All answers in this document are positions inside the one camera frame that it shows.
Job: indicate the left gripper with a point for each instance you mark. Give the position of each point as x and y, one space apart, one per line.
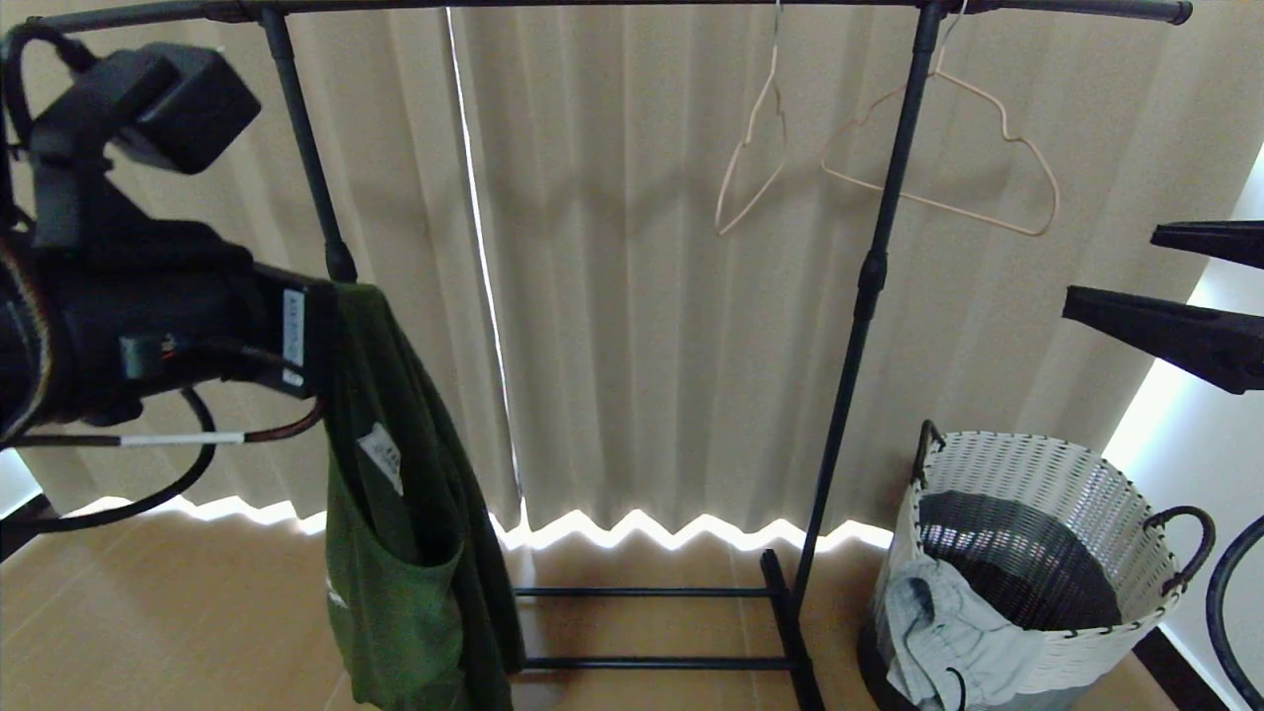
178 316

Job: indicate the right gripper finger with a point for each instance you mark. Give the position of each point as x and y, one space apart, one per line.
1205 341
1224 242

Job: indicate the pink clothes hanger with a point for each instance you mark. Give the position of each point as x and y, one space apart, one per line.
732 178
968 215

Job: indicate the green long-sleeved shirt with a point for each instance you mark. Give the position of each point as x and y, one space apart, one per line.
395 612

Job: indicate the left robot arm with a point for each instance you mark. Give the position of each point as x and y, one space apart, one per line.
15 336

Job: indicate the white laundry basket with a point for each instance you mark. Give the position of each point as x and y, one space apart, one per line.
1066 474

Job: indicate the black clothes rack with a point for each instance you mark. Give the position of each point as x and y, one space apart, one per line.
869 276

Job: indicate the pale grey shorts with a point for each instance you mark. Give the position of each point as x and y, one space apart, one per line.
948 632

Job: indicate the beige curtain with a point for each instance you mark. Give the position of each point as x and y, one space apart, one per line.
642 296

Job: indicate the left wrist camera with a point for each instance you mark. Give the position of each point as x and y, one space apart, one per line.
178 109

